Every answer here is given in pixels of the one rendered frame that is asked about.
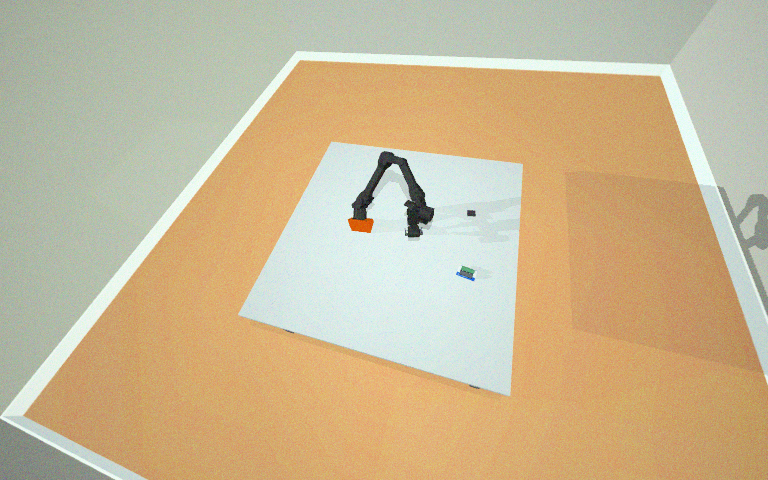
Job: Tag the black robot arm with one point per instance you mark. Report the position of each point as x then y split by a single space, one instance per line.
416 208

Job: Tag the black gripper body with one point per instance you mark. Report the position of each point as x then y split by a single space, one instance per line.
413 231

